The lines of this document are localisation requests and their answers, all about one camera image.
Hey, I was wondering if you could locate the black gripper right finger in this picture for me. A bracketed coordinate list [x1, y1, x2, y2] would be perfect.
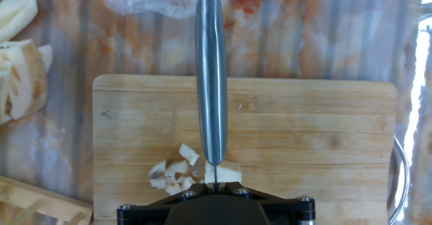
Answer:
[217, 183, 316, 225]

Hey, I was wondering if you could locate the lotus root half piece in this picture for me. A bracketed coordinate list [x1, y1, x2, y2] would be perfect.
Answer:
[215, 159, 243, 184]

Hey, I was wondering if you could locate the bamboo cutting board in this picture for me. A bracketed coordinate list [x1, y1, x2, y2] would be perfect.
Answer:
[92, 74, 398, 225]

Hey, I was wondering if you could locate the marble pattern plastic mat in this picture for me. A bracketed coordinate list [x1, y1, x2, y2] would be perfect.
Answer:
[0, 0, 432, 225]

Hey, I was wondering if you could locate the wooden peg rack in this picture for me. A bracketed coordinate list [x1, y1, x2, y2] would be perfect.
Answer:
[0, 174, 94, 225]

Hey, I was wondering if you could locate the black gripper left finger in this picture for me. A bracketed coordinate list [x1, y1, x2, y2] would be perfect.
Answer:
[117, 183, 217, 225]

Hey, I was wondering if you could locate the steel cleaver knife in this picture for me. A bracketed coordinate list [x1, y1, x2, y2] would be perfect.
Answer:
[194, 0, 229, 192]

